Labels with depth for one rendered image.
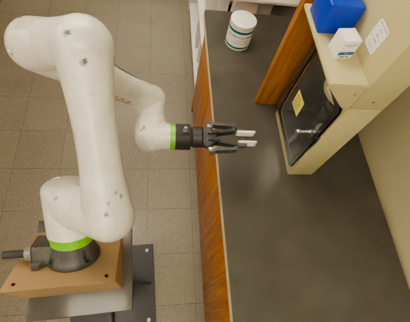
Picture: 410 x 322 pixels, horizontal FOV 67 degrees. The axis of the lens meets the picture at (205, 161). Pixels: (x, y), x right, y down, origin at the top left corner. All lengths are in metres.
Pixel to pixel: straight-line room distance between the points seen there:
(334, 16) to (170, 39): 2.27
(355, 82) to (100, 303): 1.01
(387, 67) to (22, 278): 1.09
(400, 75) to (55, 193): 0.93
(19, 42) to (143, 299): 1.62
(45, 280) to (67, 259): 0.07
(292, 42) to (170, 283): 1.54
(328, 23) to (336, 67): 0.13
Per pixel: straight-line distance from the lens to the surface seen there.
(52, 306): 1.18
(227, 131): 1.12
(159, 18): 3.32
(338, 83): 0.90
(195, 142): 1.07
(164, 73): 2.81
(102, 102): 0.69
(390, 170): 1.53
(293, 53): 1.31
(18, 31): 0.80
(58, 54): 0.68
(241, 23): 1.64
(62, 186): 0.89
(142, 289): 2.07
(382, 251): 1.46
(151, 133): 1.03
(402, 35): 0.89
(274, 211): 1.28
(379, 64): 0.93
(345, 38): 0.93
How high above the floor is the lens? 2.08
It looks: 62 degrees down
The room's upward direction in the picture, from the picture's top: 18 degrees clockwise
